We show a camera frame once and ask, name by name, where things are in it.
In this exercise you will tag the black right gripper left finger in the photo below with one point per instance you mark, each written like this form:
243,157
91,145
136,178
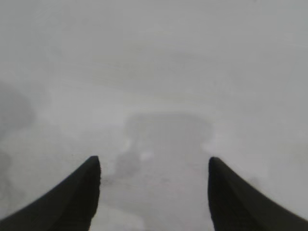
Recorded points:
65,199

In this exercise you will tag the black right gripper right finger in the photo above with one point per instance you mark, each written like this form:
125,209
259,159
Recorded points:
235,204

